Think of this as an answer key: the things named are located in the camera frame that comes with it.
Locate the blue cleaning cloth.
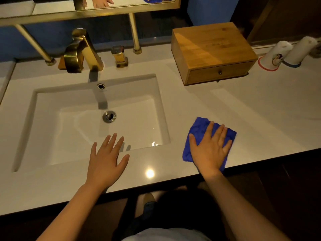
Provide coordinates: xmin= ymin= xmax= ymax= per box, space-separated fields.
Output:
xmin=182 ymin=117 xmax=237 ymax=173

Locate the gold faucet handle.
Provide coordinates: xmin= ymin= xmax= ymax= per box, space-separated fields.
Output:
xmin=111 ymin=45 xmax=129 ymax=68

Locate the wooden drawer box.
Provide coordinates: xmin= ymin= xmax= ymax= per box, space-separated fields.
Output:
xmin=171 ymin=22 xmax=259 ymax=86

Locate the gold faucet spout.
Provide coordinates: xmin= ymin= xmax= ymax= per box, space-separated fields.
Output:
xmin=58 ymin=28 xmax=104 ymax=74

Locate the gold framed mirror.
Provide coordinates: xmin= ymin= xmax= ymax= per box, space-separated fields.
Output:
xmin=0 ymin=0 xmax=181 ymax=27

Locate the person's right hand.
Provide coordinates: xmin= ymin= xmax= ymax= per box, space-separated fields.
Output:
xmin=188 ymin=121 xmax=233 ymax=179

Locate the chrome sink drain stopper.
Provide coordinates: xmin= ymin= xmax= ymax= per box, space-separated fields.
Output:
xmin=102 ymin=110 xmax=117 ymax=123

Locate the person's left hand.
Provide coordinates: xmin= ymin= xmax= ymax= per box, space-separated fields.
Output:
xmin=86 ymin=133 xmax=130 ymax=191

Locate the person's left forearm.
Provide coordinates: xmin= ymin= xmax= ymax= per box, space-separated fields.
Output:
xmin=36 ymin=183 xmax=107 ymax=241

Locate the gold mirror support leg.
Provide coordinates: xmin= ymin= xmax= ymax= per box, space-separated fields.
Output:
xmin=128 ymin=13 xmax=142 ymax=55
xmin=14 ymin=24 xmax=57 ymax=66

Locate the person's shoe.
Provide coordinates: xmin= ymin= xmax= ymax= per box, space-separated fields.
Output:
xmin=142 ymin=193 xmax=156 ymax=211

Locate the white cup with blue rim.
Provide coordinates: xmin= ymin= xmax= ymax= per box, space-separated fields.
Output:
xmin=283 ymin=36 xmax=318 ymax=68

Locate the person's right forearm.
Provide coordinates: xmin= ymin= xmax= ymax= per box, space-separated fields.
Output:
xmin=202 ymin=171 xmax=291 ymax=241

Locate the white cup with red rim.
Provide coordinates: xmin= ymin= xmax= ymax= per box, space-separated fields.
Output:
xmin=258 ymin=41 xmax=293 ymax=72

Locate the white rectangular sink basin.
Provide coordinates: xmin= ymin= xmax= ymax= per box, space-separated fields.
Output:
xmin=11 ymin=73 xmax=171 ymax=173

